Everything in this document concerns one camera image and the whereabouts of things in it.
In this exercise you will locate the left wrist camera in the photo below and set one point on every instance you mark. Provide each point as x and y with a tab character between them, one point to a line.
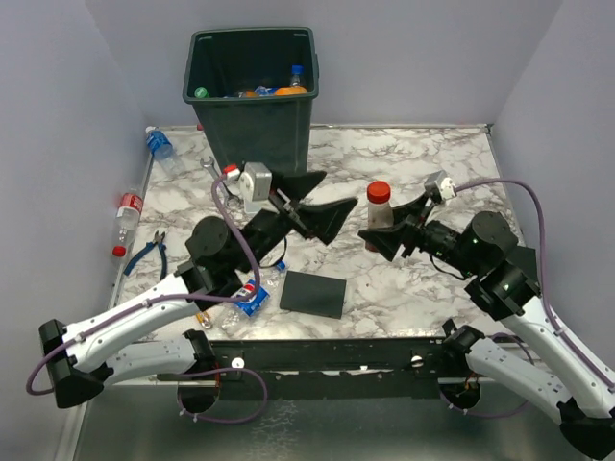
254	182

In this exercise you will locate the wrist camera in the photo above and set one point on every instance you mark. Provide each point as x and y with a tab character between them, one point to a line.
439	187
254	182

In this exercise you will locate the yellow utility knife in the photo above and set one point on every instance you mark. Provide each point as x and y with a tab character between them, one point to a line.
204	320

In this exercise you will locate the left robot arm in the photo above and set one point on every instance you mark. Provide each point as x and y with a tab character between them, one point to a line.
82	358

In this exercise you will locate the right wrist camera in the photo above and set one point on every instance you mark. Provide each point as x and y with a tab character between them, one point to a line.
439	187

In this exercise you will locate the red cola bottle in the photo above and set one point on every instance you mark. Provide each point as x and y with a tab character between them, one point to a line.
126	221

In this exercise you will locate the steel wrench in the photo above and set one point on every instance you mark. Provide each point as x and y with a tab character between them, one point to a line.
216	175

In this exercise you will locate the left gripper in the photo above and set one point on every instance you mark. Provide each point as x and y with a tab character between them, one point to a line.
322	220

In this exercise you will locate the black flat box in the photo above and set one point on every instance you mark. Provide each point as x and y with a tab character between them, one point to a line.
314	295

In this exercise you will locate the small red cap bottle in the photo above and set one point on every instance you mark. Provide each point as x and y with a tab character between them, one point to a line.
380	214

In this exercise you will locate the orange object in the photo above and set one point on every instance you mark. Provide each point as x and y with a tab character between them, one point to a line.
290	91

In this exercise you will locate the Pepsi bottle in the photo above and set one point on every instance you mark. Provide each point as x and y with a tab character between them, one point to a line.
241	314

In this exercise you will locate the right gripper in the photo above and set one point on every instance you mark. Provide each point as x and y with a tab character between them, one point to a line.
389	239

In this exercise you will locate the blue water bottle far left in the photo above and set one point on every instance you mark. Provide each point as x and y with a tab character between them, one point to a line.
163	152

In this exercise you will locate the blue cap water bottle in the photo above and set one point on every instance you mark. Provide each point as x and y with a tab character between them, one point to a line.
265	91

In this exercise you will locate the blue label water bottle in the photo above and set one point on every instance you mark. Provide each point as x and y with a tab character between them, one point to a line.
297	79

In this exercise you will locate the green crushed bottle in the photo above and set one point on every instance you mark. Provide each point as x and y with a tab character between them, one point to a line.
201	93

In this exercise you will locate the dark green bin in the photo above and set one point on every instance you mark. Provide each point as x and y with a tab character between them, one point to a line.
271	129

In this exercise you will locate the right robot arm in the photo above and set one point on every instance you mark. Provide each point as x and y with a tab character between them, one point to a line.
576	390

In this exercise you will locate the black mounting rail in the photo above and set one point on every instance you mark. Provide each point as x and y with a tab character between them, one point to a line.
340	368

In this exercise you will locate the black box at right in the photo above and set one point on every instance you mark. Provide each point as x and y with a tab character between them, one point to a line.
526	260

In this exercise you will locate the aluminium frame rail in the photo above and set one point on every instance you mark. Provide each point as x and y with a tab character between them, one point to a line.
134	422

